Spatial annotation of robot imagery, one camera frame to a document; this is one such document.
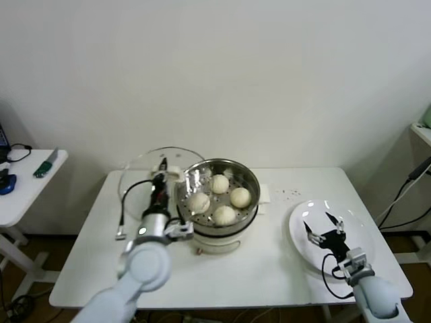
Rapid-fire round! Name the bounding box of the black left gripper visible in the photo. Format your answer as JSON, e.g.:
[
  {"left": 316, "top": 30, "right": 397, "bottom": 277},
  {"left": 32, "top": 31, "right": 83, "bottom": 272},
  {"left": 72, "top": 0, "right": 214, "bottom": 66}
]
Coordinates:
[{"left": 143, "top": 157, "right": 171, "bottom": 217}]

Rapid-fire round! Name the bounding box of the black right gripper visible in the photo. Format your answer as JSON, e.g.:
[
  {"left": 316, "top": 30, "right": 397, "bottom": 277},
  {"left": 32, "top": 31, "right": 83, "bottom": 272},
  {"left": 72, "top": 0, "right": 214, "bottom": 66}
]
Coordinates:
[{"left": 302, "top": 211, "right": 354, "bottom": 262}]

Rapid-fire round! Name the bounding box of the round glass pot lid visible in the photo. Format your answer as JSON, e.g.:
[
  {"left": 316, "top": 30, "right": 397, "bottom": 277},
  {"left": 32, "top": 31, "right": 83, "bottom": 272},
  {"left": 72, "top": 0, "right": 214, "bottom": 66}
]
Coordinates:
[{"left": 117, "top": 145, "right": 207, "bottom": 225}]

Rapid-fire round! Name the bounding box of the white steamed baozi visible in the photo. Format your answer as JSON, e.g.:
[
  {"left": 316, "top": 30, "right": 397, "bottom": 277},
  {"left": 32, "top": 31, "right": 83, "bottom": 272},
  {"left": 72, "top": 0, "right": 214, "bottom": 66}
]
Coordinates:
[
  {"left": 212, "top": 205, "right": 236, "bottom": 227},
  {"left": 209, "top": 174, "right": 230, "bottom": 195},
  {"left": 187, "top": 192, "right": 211, "bottom": 215},
  {"left": 230, "top": 187, "right": 252, "bottom": 209}
]

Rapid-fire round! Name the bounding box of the stainless steel steamer basket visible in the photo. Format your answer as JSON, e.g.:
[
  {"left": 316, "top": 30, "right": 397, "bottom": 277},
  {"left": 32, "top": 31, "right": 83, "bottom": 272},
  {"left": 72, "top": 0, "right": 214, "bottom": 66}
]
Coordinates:
[{"left": 174, "top": 158, "right": 262, "bottom": 236}]

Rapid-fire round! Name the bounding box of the white round plate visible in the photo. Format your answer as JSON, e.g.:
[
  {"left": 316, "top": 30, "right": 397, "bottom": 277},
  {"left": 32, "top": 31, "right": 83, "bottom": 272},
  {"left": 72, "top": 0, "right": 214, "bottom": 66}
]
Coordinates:
[{"left": 288, "top": 200, "right": 376, "bottom": 277}]

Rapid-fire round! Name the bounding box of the white side table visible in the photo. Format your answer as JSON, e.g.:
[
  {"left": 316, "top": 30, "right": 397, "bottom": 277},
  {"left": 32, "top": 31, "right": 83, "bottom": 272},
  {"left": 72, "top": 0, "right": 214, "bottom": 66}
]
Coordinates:
[{"left": 0, "top": 149, "right": 70, "bottom": 303}]

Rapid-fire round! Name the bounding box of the white shelf unit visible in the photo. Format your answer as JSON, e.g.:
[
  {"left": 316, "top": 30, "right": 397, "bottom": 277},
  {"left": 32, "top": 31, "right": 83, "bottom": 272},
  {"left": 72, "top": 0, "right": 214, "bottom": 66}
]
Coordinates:
[{"left": 409, "top": 122, "right": 431, "bottom": 149}]

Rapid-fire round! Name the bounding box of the white power strip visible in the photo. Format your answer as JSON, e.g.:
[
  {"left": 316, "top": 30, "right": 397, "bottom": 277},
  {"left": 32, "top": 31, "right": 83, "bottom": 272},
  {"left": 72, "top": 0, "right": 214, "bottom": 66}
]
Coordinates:
[{"left": 178, "top": 312, "right": 209, "bottom": 323}]

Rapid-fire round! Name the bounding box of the blue computer mouse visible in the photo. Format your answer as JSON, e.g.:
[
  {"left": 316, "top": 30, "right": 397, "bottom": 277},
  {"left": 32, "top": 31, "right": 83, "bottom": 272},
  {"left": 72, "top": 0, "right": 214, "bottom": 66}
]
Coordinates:
[{"left": 0, "top": 172, "right": 18, "bottom": 196}]

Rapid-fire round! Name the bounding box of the dark laptop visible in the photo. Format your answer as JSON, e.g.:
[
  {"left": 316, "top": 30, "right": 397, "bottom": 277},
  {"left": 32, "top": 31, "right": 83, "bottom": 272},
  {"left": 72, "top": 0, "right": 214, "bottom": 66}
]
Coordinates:
[{"left": 0, "top": 120, "right": 11, "bottom": 162}]

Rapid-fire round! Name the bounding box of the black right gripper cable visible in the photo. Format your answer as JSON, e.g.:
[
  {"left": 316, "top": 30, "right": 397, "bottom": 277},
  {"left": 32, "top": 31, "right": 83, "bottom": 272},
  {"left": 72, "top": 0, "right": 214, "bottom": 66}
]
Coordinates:
[{"left": 321, "top": 254, "right": 358, "bottom": 299}]

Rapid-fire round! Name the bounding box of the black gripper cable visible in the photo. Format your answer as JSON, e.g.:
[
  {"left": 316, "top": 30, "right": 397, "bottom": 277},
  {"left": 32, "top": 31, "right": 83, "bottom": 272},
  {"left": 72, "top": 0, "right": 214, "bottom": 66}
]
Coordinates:
[
  {"left": 116, "top": 180, "right": 156, "bottom": 240},
  {"left": 321, "top": 254, "right": 358, "bottom": 299}
]

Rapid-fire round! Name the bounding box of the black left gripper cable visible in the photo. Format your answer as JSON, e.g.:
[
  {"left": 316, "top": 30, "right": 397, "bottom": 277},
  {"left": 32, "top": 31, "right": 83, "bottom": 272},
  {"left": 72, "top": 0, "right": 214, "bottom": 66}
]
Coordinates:
[{"left": 116, "top": 180, "right": 156, "bottom": 240}]

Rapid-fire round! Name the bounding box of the black power adapter cable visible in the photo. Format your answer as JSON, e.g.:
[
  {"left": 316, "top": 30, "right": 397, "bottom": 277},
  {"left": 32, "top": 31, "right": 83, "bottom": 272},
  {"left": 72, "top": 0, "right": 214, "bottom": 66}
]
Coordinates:
[{"left": 374, "top": 157, "right": 431, "bottom": 231}]

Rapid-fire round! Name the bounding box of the green handled knife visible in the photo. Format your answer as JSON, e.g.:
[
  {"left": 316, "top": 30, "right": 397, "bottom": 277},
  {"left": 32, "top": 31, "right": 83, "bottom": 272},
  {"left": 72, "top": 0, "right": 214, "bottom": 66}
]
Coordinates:
[{"left": 32, "top": 147, "right": 60, "bottom": 178}]

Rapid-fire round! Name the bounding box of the thin black looped cable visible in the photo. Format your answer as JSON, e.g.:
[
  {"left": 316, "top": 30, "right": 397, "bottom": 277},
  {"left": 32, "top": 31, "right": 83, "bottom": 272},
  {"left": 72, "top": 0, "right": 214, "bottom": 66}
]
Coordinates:
[{"left": 7, "top": 143, "right": 34, "bottom": 163}]

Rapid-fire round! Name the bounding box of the black floor cable bundle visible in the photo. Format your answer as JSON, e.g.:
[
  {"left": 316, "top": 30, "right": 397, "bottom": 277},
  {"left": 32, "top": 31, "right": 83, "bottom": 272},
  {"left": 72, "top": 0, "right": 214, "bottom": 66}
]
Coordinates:
[{"left": 0, "top": 295, "right": 36, "bottom": 320}]

